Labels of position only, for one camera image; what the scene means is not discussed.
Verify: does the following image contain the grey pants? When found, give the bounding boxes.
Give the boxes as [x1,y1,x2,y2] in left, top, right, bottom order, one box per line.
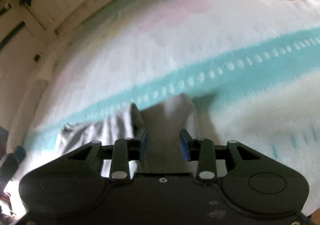
[55,94,200,176]

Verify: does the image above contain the pastel striped bed blanket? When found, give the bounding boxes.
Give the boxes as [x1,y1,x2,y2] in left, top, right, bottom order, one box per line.
[7,0,319,215]

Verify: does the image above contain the beige wooden headboard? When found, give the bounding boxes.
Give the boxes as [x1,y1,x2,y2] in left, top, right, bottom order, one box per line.
[0,0,190,155]

